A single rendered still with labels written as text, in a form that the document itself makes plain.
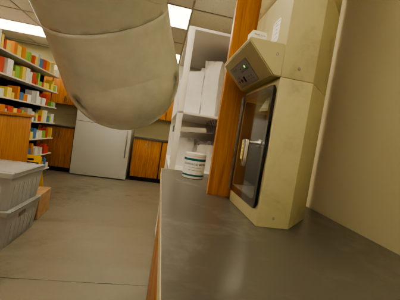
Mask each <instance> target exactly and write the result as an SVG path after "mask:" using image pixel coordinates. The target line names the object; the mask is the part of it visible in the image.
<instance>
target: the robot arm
mask: <svg viewBox="0 0 400 300"><path fill-rule="evenodd" d="M29 2H30V5H31V6H32V8H33V10H34V12H35V14H36V16H37V19H38V20H39V22H40V25H41V27H42V30H43V32H44V34H45V37H46V40H47V41H48V44H49V47H50V49H51V52H52V54H53V56H54V60H55V62H56V65H57V67H58V71H59V72H60V76H61V79H62V82H63V85H64V87H65V90H66V92H67V94H68V96H69V98H70V99H71V101H72V102H73V104H74V105H75V106H76V107H77V109H78V110H79V111H80V112H81V113H82V114H84V115H85V116H86V117H87V118H89V119H90V120H92V121H94V122H96V123H98V124H100V125H102V126H105V127H108V128H110V129H117V130H133V129H139V128H141V127H145V126H147V125H149V124H151V123H153V122H155V121H156V120H158V119H159V118H160V117H161V116H162V115H163V114H164V113H165V112H166V111H167V110H168V109H169V107H170V105H171V104H172V102H173V100H174V98H175V95H176V93H177V88H178V85H179V66H178V63H177V57H176V52H175V47H174V41H173V35H172V31H171V23H170V15H169V10H168V0H29Z"/></svg>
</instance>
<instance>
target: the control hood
mask: <svg viewBox="0 0 400 300"><path fill-rule="evenodd" d="M285 47H286V45H285V44H283V43H278V42H273V41H270V40H265V39H260V38H257V37H250V38H249V39H248V40H247V41H246V42H245V43H244V44H243V45H242V46H241V47H240V48H239V49H238V50H237V51H236V53H235V54H234V55H233V56H232V57H231V58H230V59H229V60H228V61H227V62H226V63H225V65H224V66H225V68H226V70H227V71H228V72H229V74H230V75H231V77H232V79H233V80H234V81H235V83H236V84H237V86H238V87H239V89H240V90H241V91H242V92H247V91H250V90H252V89H254V88H257V87H259V86H261V85H263V84H265V83H267V82H270V81H272V80H274V79H276V78H278V77H280V75H281V71H282V64H283V58H284V54H285ZM244 58H246V59H247V61H248V62H249V64H250V66H251V67H252V69H253V70H254V71H255V73H256V75H257V76H258V78H259V80H257V81H255V82H253V83H251V84H249V85H247V86H245V87H243V88H241V86H240V85H239V83H238V82H237V80H236V79H235V77H234V76H233V75H232V73H231V71H230V70H231V69H232V68H234V67H235V66H236V65H237V64H239V63H240V62H241V61H242V60H243V59H244Z"/></svg>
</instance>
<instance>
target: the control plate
mask: <svg viewBox="0 0 400 300"><path fill-rule="evenodd" d="M243 65H244V66H245V67H244V66H243ZM240 68H241V69H242V70H240ZM230 71H231V73H232V75H233V76H234V77H235V79H236V80H237V82H238V83H239V81H240V82H241V79H242V80H243V83H242V82H241V83H239V85H240V86H241V88H244V87H245V86H247V85H249V84H251V83H253V82H255V81H257V80H259V78H258V76H257V75H256V73H255V71H254V70H253V69H252V67H251V66H250V64H249V62H248V61H247V59H246V58H244V59H243V60H242V61H241V62H240V63H239V64H237V65H236V66H235V67H234V68H232V69H231V70H230ZM250 74H252V76H251V75H250ZM248 75H250V77H248ZM243 76H244V77H245V79H246V80H247V82H246V81H245V80H244V79H243ZM246 77H248V78H246Z"/></svg>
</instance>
